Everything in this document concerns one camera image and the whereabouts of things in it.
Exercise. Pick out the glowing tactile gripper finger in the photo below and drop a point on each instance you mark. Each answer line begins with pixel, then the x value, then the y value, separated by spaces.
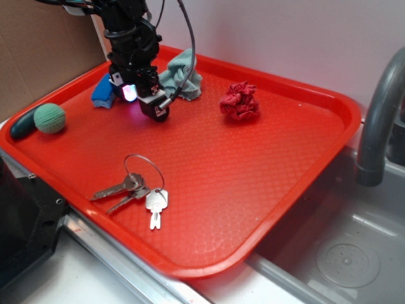
pixel 129 92

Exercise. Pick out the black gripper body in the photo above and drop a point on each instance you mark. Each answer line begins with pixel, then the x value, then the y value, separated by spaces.
pixel 122 72

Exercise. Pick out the black gripper finger with sensor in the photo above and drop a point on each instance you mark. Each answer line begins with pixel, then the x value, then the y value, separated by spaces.
pixel 150 106

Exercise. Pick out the blue sponge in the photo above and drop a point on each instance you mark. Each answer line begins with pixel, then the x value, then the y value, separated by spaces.
pixel 103 94

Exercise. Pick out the green dimpled ball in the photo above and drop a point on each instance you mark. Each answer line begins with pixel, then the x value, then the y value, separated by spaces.
pixel 49 118

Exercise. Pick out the silver key bunch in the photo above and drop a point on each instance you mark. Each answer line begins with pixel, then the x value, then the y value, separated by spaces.
pixel 135 188

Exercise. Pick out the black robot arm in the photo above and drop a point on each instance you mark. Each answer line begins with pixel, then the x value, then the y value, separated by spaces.
pixel 134 46

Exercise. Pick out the light blue crumpled cloth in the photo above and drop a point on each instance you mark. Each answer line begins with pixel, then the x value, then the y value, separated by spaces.
pixel 181 72

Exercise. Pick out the red crumpled cloth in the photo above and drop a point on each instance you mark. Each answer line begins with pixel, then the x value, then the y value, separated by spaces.
pixel 239 102

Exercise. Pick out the brown cardboard panel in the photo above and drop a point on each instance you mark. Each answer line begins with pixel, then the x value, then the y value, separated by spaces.
pixel 42 48

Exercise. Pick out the red plastic tray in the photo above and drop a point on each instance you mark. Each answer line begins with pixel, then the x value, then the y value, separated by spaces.
pixel 229 181

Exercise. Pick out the dark teal oval stone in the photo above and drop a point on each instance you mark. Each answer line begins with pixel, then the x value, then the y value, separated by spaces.
pixel 24 126

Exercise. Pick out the black box appliance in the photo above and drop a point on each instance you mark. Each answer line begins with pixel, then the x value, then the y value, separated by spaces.
pixel 32 214

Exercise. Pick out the grey faucet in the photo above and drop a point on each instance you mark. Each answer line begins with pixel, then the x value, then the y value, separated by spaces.
pixel 382 137

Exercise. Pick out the grey sink basin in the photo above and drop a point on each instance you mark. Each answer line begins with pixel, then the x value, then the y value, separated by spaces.
pixel 341 242

